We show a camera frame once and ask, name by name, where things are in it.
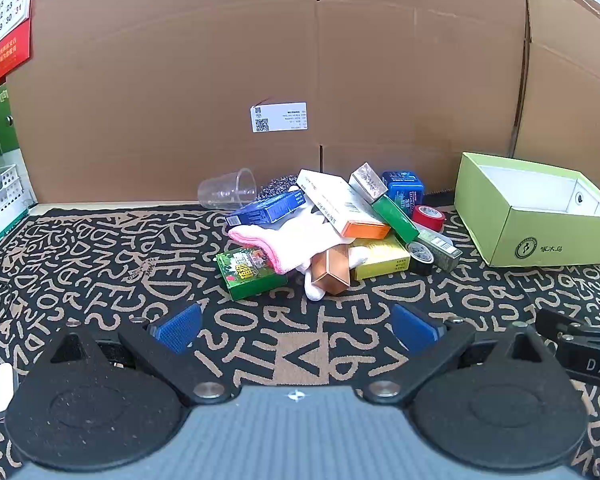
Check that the white plastic basket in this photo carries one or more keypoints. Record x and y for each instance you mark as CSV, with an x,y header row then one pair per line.
x,y
0,210

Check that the clear plastic cup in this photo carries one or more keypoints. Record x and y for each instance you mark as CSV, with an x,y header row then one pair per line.
x,y
220,192

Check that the long dark green box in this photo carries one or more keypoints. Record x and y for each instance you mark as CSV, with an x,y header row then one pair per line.
x,y
395,220

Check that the grey-green box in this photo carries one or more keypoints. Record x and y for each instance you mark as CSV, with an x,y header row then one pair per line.
x,y
445,255

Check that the copper box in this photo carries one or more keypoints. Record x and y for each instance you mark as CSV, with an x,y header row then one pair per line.
x,y
335,270

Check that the yellow box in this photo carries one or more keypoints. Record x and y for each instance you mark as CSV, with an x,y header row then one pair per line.
x,y
380,257

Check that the green file box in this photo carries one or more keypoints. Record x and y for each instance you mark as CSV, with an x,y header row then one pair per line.
x,y
2,125

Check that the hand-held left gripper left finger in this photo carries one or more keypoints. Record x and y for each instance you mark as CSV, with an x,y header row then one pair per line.
x,y
179,327

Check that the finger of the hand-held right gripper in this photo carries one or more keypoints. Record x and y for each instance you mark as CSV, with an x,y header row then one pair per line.
x,y
570,331

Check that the silver patterned box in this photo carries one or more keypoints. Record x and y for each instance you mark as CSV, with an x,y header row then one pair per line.
x,y
369,182

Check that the blue tin box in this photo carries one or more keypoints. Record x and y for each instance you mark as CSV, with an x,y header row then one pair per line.
x,y
405,187

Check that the white shipping label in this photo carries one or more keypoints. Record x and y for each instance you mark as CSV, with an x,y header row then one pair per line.
x,y
280,117

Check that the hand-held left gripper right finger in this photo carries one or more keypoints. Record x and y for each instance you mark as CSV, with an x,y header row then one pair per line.
x,y
412,327

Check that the light green cardboard box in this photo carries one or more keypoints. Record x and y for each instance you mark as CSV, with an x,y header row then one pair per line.
x,y
540,240

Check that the steel wool scrubber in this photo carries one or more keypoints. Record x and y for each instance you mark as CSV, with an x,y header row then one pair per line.
x,y
275,187

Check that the flat blue box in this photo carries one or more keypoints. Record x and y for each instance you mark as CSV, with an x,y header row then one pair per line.
x,y
265,209

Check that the green fruit-print box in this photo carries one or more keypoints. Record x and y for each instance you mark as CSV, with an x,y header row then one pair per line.
x,y
245,280

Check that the black letter-patterned mat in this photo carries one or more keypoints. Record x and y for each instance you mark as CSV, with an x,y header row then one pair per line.
x,y
105,260

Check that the red tape roll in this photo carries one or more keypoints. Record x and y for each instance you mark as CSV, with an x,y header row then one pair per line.
x,y
422,217

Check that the white and orange box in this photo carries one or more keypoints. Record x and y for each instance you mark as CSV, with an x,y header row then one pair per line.
x,y
330,197

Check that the large brown cardboard sheet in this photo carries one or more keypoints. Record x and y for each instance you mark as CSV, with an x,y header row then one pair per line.
x,y
180,60

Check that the black tape roll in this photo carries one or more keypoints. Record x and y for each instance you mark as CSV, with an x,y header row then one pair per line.
x,y
426,269

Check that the pink and white cloth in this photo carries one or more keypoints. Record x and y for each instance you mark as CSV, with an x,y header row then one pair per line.
x,y
295,240

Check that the brown cardboard box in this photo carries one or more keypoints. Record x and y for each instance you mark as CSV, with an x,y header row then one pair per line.
x,y
570,85

